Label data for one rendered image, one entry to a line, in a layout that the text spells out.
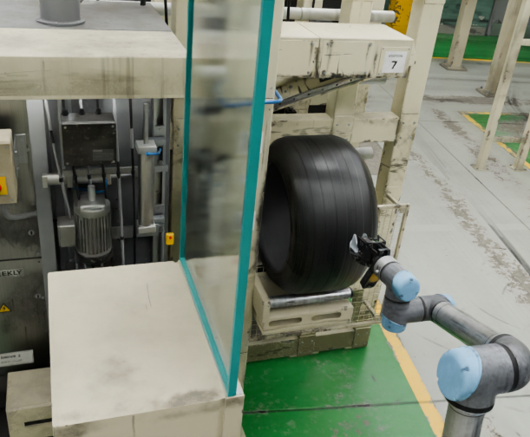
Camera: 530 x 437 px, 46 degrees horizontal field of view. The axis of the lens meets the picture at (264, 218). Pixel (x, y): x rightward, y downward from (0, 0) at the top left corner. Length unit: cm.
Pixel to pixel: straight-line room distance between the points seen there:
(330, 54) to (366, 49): 14
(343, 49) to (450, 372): 124
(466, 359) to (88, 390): 83
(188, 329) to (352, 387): 188
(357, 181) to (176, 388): 99
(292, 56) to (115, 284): 102
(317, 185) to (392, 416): 156
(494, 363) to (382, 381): 192
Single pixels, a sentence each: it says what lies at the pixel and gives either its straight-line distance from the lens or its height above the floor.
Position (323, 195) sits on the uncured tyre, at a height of 137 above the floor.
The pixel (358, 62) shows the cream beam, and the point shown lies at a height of 170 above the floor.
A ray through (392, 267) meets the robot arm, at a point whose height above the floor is 131.
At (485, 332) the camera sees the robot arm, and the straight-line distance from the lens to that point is 170.
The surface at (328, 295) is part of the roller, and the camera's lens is 234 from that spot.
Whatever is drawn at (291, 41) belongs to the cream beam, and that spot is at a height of 177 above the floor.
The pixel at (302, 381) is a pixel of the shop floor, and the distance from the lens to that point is 330.
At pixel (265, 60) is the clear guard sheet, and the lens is 101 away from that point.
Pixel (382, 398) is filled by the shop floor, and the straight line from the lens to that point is 332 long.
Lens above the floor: 226
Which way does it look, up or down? 29 degrees down
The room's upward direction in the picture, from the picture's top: 6 degrees clockwise
